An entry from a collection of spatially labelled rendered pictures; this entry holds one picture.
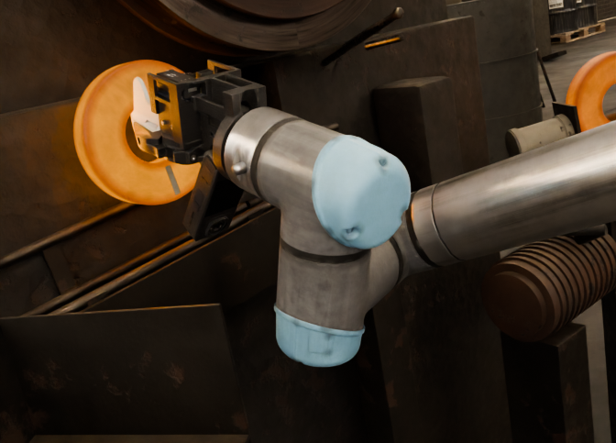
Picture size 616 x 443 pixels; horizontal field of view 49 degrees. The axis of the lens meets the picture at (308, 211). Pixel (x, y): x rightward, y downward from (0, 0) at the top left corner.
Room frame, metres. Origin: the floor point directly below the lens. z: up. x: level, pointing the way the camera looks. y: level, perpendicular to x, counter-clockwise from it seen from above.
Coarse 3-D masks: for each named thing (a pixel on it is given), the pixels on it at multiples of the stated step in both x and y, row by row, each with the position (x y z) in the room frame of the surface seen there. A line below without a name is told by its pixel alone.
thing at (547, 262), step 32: (512, 256) 0.92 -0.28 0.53; (544, 256) 0.91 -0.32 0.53; (576, 256) 0.93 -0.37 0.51; (608, 256) 0.95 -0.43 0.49; (512, 288) 0.89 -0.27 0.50; (544, 288) 0.86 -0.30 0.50; (576, 288) 0.89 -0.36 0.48; (608, 288) 0.96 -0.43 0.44; (512, 320) 0.89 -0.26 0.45; (544, 320) 0.86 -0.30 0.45; (512, 352) 0.94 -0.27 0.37; (544, 352) 0.89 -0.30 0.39; (576, 352) 0.90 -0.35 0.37; (512, 384) 0.94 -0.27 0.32; (544, 384) 0.90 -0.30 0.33; (576, 384) 0.90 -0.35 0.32; (512, 416) 0.95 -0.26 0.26; (544, 416) 0.90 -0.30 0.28; (576, 416) 0.89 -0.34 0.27
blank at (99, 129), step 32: (128, 64) 0.73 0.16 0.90; (160, 64) 0.75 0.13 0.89; (96, 96) 0.70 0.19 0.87; (128, 96) 0.72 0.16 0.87; (96, 128) 0.70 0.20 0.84; (96, 160) 0.69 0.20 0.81; (128, 160) 0.71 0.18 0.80; (160, 160) 0.75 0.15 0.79; (128, 192) 0.71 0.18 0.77; (160, 192) 0.73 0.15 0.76
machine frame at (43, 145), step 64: (0, 0) 0.79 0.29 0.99; (64, 0) 0.84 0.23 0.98; (384, 0) 1.16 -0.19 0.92; (0, 64) 0.78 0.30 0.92; (64, 64) 0.82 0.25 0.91; (192, 64) 0.93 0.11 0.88; (256, 64) 0.97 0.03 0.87; (320, 64) 0.99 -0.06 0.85; (384, 64) 1.07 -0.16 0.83; (448, 64) 1.16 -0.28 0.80; (0, 128) 0.72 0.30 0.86; (64, 128) 0.76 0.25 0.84; (128, 128) 0.80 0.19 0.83; (0, 192) 0.71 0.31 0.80; (64, 192) 0.74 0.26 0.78; (0, 256) 0.69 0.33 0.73; (64, 256) 0.73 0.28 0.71; (128, 256) 0.78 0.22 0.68; (256, 320) 0.87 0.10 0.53; (448, 320) 1.11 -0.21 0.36; (256, 384) 0.86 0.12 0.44; (320, 384) 0.92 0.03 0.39; (448, 384) 1.09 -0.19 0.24
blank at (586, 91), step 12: (600, 60) 1.03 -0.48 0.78; (612, 60) 1.03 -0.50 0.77; (588, 72) 1.03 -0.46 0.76; (600, 72) 1.03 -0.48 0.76; (612, 72) 1.03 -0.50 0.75; (576, 84) 1.04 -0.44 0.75; (588, 84) 1.03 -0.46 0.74; (600, 84) 1.03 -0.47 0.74; (612, 84) 1.03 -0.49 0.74; (576, 96) 1.03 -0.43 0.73; (588, 96) 1.03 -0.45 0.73; (600, 96) 1.03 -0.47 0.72; (588, 108) 1.02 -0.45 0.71; (600, 108) 1.03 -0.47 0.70; (588, 120) 1.02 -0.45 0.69; (600, 120) 1.03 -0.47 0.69
